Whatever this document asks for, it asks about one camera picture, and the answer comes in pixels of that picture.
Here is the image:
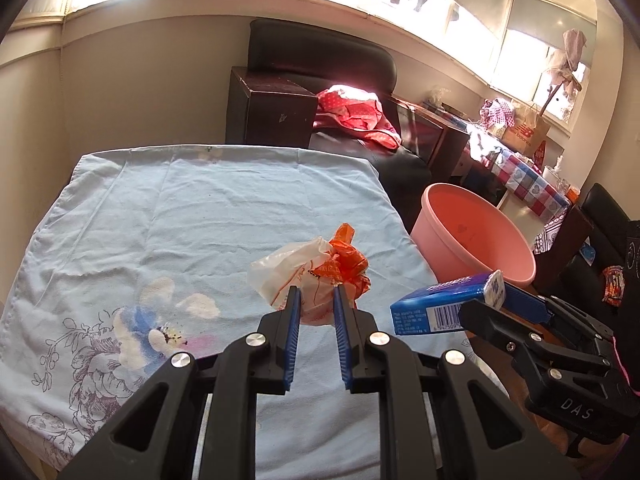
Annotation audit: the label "blue Tempo tissue pack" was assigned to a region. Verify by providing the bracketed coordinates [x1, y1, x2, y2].
[390, 270, 506, 336]

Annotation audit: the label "red white plastic bag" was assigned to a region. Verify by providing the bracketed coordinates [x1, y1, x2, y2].
[247, 223, 371, 326]

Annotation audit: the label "pink plastic basin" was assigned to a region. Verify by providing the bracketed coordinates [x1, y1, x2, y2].
[410, 183, 536, 288]

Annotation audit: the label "colourful patterned cloth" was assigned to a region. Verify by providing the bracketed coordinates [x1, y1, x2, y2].
[602, 266, 625, 307]

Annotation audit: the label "checkered tablecloth table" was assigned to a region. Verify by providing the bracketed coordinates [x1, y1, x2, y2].
[449, 118, 570, 254]

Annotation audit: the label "light blue floral cloth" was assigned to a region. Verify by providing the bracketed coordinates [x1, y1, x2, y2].
[0, 143, 507, 480]

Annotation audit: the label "brown paper shopping bag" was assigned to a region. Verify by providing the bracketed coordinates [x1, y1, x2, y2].
[501, 107, 550, 158]

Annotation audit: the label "pink checkered cloth bundle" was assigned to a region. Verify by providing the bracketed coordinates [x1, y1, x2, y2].
[480, 98, 515, 129]

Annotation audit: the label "red dotted garment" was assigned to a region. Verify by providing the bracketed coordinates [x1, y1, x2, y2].
[314, 84, 401, 152]

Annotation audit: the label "hanging pink clothes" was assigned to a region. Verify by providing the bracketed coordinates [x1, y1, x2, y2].
[546, 28, 587, 98]

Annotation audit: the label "black leather armchair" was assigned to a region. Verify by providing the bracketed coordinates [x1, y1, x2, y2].
[226, 17, 471, 221]

